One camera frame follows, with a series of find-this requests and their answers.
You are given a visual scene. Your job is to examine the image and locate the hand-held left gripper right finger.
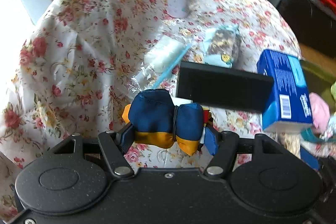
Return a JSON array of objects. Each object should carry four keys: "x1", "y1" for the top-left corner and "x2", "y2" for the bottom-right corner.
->
[{"x1": 203, "y1": 125, "x2": 289, "y2": 178}]

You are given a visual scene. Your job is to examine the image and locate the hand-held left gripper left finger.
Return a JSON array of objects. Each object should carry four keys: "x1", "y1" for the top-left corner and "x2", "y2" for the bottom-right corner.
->
[{"x1": 50, "y1": 122, "x2": 135, "y2": 179}]

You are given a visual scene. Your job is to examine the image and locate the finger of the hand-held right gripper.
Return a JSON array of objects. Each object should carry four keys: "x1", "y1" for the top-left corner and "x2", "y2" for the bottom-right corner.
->
[{"x1": 175, "y1": 61, "x2": 275, "y2": 112}]

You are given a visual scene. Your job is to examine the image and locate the blue yellow cloth bundle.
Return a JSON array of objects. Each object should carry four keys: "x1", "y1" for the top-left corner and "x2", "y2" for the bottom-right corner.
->
[{"x1": 122, "y1": 89, "x2": 212, "y2": 156}]

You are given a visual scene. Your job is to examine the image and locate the blue tissue pack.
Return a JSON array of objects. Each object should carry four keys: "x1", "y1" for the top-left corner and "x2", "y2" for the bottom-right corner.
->
[{"x1": 257, "y1": 49, "x2": 313, "y2": 133}]

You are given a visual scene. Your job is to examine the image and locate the gold metal tin tray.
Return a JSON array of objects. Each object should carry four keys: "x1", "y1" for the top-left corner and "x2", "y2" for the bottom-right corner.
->
[{"x1": 299, "y1": 59, "x2": 336, "y2": 170}]

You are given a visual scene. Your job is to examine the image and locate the pink soft toy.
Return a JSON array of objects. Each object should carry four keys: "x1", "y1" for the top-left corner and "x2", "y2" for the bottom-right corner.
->
[{"x1": 308, "y1": 92, "x2": 331, "y2": 130}]

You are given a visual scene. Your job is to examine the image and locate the light blue soft toy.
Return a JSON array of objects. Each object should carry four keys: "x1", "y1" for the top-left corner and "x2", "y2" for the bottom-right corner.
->
[{"x1": 324, "y1": 116, "x2": 336, "y2": 138}]

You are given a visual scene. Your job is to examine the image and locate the clear snack bag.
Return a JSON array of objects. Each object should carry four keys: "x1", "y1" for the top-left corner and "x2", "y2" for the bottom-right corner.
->
[{"x1": 202, "y1": 26, "x2": 242, "y2": 68}]

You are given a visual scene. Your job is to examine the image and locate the zip bag of white cotton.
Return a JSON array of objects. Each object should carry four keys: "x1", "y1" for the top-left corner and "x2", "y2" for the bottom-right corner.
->
[{"x1": 130, "y1": 35, "x2": 192, "y2": 93}]

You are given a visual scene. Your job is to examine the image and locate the floral blanket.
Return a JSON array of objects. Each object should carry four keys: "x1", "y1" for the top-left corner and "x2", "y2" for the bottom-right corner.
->
[{"x1": 0, "y1": 0, "x2": 305, "y2": 214}]

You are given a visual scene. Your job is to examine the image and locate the black round table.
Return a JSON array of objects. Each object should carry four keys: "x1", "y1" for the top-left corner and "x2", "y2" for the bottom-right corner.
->
[{"x1": 319, "y1": 157, "x2": 336, "y2": 203}]

